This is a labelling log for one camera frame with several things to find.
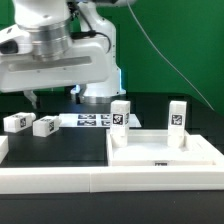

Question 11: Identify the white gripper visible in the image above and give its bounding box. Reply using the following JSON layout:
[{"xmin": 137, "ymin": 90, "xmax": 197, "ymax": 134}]
[{"xmin": 0, "ymin": 23, "xmax": 111, "ymax": 109}]

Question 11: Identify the white square table top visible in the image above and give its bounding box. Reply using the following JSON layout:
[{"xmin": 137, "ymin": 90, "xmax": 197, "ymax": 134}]
[{"xmin": 106, "ymin": 129, "xmax": 224, "ymax": 166}]

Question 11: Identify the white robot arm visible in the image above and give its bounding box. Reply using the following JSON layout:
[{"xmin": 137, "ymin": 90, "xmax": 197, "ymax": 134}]
[{"xmin": 0, "ymin": 0, "xmax": 136, "ymax": 104}]

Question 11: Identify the white left fence rail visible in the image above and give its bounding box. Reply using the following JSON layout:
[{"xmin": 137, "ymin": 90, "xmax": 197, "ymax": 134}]
[{"xmin": 0, "ymin": 136, "xmax": 9, "ymax": 163}]

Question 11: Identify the white fence rail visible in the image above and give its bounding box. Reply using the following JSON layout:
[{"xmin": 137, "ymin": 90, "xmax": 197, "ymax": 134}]
[
  {"xmin": 0, "ymin": 136, "xmax": 9, "ymax": 163},
  {"xmin": 0, "ymin": 166, "xmax": 224, "ymax": 194}
]

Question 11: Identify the white marker base plate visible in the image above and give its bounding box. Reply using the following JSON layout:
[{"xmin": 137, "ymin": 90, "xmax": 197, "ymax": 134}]
[{"xmin": 59, "ymin": 113, "xmax": 141, "ymax": 128}]

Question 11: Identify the grey cable right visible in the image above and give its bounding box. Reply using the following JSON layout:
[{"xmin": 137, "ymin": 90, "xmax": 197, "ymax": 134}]
[{"xmin": 126, "ymin": 0, "xmax": 215, "ymax": 111}]

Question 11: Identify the white front fence rail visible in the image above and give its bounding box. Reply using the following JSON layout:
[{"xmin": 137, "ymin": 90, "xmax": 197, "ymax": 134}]
[{"xmin": 0, "ymin": 166, "xmax": 224, "ymax": 194}]

